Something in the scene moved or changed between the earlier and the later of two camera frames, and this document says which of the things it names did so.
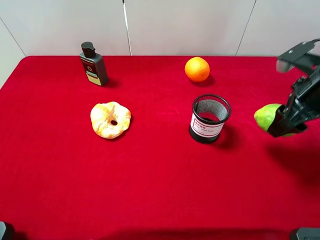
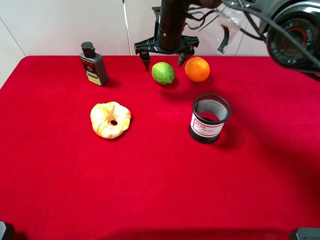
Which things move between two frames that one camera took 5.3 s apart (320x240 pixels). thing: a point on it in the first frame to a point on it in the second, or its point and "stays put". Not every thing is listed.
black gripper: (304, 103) to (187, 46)
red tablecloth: (54, 167) stays put
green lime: (264, 116) to (162, 73)
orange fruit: (197, 69) stays put
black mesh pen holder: (209, 112) stays put
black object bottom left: (7, 231) stays put
